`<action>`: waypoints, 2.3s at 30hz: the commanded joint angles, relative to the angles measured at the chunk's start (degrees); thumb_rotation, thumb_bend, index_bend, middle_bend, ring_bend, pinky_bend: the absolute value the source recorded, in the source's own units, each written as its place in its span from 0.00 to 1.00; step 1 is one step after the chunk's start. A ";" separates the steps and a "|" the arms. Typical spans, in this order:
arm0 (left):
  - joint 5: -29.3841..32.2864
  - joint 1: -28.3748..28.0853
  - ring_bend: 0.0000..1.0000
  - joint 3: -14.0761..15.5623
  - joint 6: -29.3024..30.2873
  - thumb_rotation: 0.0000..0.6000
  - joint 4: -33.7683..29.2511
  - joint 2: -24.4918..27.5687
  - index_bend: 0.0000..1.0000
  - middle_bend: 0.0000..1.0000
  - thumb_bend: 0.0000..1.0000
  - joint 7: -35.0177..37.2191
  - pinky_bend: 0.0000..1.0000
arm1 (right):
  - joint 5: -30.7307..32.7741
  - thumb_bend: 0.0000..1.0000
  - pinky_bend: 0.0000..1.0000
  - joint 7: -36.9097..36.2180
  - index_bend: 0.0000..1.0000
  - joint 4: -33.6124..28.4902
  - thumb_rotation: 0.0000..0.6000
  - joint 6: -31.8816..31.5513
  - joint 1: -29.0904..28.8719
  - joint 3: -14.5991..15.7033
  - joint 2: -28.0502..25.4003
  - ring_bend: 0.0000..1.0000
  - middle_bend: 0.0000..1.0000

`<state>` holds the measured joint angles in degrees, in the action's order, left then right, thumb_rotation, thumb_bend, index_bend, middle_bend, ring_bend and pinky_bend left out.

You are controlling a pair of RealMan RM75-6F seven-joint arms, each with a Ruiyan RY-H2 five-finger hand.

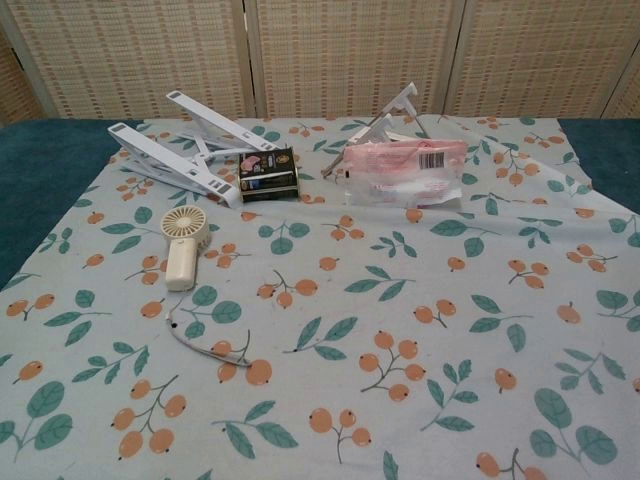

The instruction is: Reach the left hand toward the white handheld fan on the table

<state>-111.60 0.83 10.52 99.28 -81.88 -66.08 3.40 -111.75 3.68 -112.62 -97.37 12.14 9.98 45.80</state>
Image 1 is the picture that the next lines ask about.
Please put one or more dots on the cream handheld fan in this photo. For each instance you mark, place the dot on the cream handheld fan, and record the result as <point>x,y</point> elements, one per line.
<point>178,252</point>

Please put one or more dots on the pink white plastic package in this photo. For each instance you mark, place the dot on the pink white plastic package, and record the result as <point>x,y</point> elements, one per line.
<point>400,172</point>

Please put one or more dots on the woven folding screen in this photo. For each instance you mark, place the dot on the woven folding screen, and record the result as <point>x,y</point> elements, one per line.
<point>320,55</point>

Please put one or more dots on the black rectangular tin can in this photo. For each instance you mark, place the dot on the black rectangular tin can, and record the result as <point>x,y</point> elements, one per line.
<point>268,177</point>

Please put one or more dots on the white small folding stand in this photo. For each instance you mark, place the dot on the white small folding stand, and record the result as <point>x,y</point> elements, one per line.
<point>385,122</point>

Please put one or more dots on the white folding laptop stand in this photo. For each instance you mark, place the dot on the white folding laptop stand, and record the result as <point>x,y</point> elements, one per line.
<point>170,157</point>

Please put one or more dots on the floral fruit print tablecloth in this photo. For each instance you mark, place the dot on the floral fruit print tablecloth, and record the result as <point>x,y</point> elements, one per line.
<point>350,325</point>

